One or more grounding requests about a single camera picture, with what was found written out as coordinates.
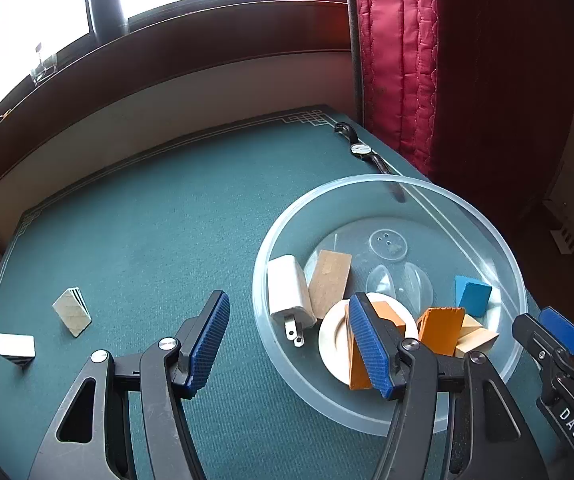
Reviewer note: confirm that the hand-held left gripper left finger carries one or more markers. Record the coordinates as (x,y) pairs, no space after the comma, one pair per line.
(207,350)

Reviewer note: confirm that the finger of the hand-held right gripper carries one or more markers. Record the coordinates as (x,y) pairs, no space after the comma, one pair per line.
(564,327)
(537,342)

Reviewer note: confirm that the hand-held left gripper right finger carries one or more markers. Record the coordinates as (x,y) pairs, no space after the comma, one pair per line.
(374,345)

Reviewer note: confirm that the orange wooden block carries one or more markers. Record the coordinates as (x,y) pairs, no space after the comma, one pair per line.
(359,365)

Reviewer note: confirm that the large tan wooden block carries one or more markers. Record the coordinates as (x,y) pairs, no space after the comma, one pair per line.
(477,342)

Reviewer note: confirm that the orange wedge block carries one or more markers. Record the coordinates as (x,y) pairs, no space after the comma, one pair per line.
(439,330)

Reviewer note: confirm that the brown rectangular wooden block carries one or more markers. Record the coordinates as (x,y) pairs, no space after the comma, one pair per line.
(329,280)

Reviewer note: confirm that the blue wooden block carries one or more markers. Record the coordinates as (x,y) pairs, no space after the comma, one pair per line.
(472,292)

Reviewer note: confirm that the white wall charger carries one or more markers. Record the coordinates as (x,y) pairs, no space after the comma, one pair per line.
(289,290)

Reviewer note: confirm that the clear plastic bowl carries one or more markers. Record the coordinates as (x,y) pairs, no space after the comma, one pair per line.
(447,210)

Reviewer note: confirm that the white round dish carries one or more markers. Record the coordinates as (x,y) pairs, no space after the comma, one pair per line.
(334,340)

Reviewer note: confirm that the tan striped wedge block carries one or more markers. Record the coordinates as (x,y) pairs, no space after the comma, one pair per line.
(72,312)

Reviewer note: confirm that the white striped wedge block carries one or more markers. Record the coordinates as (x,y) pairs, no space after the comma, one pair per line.
(14,345)

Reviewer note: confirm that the red quilted cloth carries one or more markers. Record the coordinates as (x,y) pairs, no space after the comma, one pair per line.
(417,60)

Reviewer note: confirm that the black metal pole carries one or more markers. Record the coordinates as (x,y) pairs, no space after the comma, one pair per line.
(353,35)

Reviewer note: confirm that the drinking glass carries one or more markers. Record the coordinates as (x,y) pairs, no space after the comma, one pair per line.
(44,67)

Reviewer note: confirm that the dark thermos bottle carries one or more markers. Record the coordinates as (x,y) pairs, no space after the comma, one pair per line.
(107,0)

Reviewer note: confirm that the wooden window frame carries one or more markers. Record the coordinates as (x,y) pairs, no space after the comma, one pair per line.
(167,45)

